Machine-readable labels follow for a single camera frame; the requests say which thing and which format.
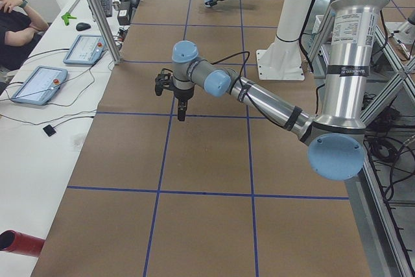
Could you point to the black flat box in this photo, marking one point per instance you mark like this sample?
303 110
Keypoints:
124 13

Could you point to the orange black adapter board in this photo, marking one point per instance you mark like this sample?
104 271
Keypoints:
122 32

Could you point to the black keyboard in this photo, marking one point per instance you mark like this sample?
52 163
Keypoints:
107 7

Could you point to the far blue teach pendant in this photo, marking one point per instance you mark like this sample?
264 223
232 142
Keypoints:
85 50

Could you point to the blue teach pendant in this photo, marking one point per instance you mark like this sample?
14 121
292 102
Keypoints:
85 50
41 86

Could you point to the black computer mouse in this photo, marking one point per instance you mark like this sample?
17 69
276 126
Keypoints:
82 26

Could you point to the small black square pad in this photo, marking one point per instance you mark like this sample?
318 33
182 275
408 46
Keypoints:
49 130

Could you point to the near blue teach pendant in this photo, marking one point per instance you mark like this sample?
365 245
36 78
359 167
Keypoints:
41 86

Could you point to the green plastic clamp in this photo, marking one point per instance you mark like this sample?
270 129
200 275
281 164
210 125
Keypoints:
67 17

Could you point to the person in black shirt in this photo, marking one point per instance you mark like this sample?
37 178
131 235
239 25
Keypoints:
21 30

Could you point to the red cylinder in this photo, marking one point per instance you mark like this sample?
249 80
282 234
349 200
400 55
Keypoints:
22 244

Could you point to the wrist black camera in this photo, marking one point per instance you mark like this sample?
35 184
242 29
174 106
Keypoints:
163 81

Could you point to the white pedestal column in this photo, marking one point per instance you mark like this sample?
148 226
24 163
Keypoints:
282 59

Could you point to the aluminium frame post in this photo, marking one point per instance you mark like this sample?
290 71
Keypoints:
105 30

